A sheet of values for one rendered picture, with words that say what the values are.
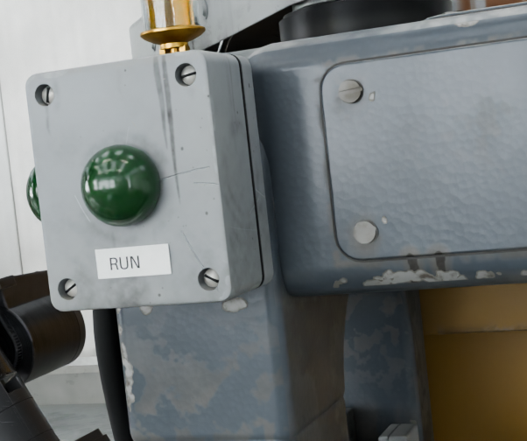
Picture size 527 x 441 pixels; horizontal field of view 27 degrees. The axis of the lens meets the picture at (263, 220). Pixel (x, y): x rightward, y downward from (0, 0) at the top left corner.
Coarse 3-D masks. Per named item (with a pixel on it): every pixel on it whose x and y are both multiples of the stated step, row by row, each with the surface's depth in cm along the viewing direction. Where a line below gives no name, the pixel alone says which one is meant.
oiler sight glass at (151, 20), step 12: (144, 0) 47; (156, 0) 47; (168, 0) 47; (180, 0) 47; (192, 0) 47; (144, 12) 47; (156, 12) 47; (168, 12) 47; (180, 12) 47; (192, 12) 47; (144, 24) 47; (156, 24) 47; (168, 24) 47; (180, 24) 47; (192, 24) 47
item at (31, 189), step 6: (30, 174) 43; (30, 180) 43; (36, 180) 42; (30, 186) 42; (36, 186) 42; (30, 192) 42; (36, 192) 42; (30, 198) 43; (36, 198) 42; (30, 204) 43; (36, 204) 42; (36, 210) 43; (36, 216) 43
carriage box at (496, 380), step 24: (432, 336) 71; (456, 336) 71; (480, 336) 70; (504, 336) 70; (432, 360) 71; (456, 360) 71; (480, 360) 70; (504, 360) 70; (432, 384) 72; (456, 384) 71; (480, 384) 70; (504, 384) 70; (432, 408) 72; (456, 408) 71; (480, 408) 71; (504, 408) 70; (456, 432) 71; (480, 432) 71; (504, 432) 70
